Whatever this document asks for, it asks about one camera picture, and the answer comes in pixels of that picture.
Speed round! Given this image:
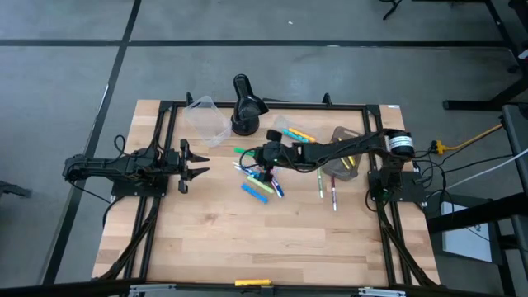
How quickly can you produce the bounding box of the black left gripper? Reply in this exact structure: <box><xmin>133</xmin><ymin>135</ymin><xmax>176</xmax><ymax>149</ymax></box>
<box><xmin>166</xmin><ymin>139</ymin><xmax>210</xmax><ymax>196</ymax></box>

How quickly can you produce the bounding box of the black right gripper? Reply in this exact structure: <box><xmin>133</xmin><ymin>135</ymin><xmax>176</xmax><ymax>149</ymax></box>
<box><xmin>252</xmin><ymin>128</ymin><xmax>299</xmax><ymax>184</ymax></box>

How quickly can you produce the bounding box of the teal thick highlighter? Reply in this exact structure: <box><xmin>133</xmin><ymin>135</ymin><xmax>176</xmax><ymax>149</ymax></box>
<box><xmin>281</xmin><ymin>129</ymin><xmax>309</xmax><ymax>144</ymax></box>

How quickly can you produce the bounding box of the dark blue thin marker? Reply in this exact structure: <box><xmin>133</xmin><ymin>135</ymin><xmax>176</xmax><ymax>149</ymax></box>
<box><xmin>233</xmin><ymin>165</ymin><xmax>262</xmax><ymax>178</ymax></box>

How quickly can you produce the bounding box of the light green thick highlighter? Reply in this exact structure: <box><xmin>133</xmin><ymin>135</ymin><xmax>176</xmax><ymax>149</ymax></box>
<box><xmin>246</xmin><ymin>175</ymin><xmax>276</xmax><ymax>195</ymax></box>

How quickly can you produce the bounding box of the yellow thick highlighter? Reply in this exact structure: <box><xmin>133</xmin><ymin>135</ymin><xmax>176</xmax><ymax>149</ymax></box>
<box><xmin>287</xmin><ymin>127</ymin><xmax>318</xmax><ymax>144</ymax></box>

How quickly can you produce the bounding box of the blue thick highlighter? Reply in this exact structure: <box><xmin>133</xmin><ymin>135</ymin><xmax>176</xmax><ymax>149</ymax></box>
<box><xmin>240</xmin><ymin>183</ymin><xmax>270</xmax><ymax>205</ymax></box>

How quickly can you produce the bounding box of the clear plastic bin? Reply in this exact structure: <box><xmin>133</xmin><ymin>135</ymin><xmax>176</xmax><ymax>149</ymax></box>
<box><xmin>183</xmin><ymin>95</ymin><xmax>233</xmax><ymax>149</ymax></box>
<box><xmin>270</xmin><ymin>115</ymin><xmax>327</xmax><ymax>164</ymax></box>

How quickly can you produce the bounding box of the smoky grey plastic bin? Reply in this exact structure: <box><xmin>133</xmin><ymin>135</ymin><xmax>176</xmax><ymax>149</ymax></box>
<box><xmin>321</xmin><ymin>125</ymin><xmax>364</xmax><ymax>182</ymax></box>

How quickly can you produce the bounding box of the black metal bar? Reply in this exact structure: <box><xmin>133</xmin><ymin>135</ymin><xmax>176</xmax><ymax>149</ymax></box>
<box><xmin>0</xmin><ymin>278</ymin><xmax>139</xmax><ymax>297</ymax></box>

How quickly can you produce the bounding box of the black chair foot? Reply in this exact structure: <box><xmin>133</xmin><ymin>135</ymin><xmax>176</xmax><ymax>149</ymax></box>
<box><xmin>0</xmin><ymin>179</ymin><xmax>33</xmax><ymax>199</ymax></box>

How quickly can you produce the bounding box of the black stand leg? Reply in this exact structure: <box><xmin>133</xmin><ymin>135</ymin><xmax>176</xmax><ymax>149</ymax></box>
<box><xmin>379</xmin><ymin>0</ymin><xmax>404</xmax><ymax>21</ymax></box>

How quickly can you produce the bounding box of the black metal beam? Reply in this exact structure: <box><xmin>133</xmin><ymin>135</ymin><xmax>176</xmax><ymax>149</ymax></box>
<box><xmin>426</xmin><ymin>191</ymin><xmax>528</xmax><ymax>237</ymax></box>

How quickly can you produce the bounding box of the white panel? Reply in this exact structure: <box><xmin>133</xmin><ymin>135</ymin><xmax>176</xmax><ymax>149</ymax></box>
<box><xmin>441</xmin><ymin>200</ymin><xmax>494</xmax><ymax>263</ymax></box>

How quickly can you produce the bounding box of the black table foot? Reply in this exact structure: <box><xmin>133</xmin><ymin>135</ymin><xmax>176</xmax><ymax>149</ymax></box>
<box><xmin>442</xmin><ymin>73</ymin><xmax>528</xmax><ymax>112</ymax></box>

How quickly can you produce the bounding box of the black aluminium table frame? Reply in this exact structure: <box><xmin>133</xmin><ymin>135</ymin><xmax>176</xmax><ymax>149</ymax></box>
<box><xmin>95</xmin><ymin>91</ymin><xmax>441</xmax><ymax>290</ymax></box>

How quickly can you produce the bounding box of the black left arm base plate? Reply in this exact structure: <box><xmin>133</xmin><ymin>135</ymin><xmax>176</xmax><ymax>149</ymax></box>
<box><xmin>110</xmin><ymin>163</ymin><xmax>170</xmax><ymax>198</ymax></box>

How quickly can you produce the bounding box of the silver metal bracket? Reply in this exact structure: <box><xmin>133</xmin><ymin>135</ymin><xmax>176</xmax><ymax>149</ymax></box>
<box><xmin>357</xmin><ymin>286</ymin><xmax>408</xmax><ymax>297</ymax></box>
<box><xmin>128</xmin><ymin>283</ymin><xmax>177</xmax><ymax>297</ymax></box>

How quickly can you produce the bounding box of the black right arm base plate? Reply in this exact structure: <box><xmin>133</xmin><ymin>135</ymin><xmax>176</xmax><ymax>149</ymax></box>
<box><xmin>368</xmin><ymin>169</ymin><xmax>427</xmax><ymax>203</ymax></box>

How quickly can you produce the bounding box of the yellow power cable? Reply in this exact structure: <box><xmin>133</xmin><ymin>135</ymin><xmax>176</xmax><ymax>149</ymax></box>
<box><xmin>431</xmin><ymin>123</ymin><xmax>505</xmax><ymax>157</ymax></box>

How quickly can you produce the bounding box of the white cable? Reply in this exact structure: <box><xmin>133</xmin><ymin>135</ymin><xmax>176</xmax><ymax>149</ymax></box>
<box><xmin>447</xmin><ymin>148</ymin><xmax>528</xmax><ymax>191</ymax></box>

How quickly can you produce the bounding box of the grey metal post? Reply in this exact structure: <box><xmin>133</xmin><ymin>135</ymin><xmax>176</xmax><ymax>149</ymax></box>
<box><xmin>500</xmin><ymin>104</ymin><xmax>528</xmax><ymax>281</ymax></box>

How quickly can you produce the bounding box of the black stand frame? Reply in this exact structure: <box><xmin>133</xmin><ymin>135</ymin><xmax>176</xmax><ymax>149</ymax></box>
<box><xmin>484</xmin><ymin>0</ymin><xmax>528</xmax><ymax>75</ymax></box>

